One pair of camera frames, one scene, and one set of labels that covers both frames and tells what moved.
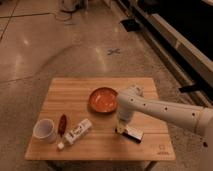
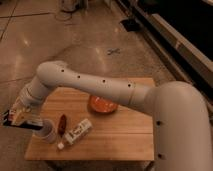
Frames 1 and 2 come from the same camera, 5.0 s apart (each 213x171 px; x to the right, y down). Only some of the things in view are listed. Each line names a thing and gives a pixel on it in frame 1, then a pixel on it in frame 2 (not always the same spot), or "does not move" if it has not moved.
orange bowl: [103, 99] does not move
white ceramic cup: [44, 131] does not move
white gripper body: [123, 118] to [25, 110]
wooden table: [67, 127] does not move
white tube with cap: [74, 135] does not move
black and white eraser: [134, 134] to [27, 124]
